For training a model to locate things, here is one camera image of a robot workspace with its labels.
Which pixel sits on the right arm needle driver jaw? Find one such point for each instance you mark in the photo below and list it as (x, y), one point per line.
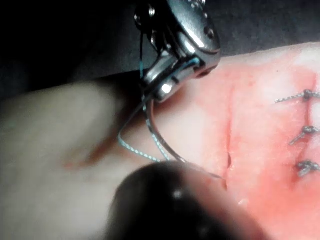
(165, 66)
(175, 85)

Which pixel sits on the right arm needle driver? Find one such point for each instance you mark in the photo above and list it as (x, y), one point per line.
(190, 27)

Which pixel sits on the curved steel needle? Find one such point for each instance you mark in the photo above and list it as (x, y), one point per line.
(172, 155)

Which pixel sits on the blue thread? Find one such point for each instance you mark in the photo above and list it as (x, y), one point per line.
(132, 149)

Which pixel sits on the dark left arm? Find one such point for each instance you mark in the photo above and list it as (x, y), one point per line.
(165, 207)

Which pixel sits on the tissue pad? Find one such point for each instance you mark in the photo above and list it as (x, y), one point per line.
(260, 130)

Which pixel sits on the blue stitching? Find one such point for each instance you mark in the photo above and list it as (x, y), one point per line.
(307, 131)

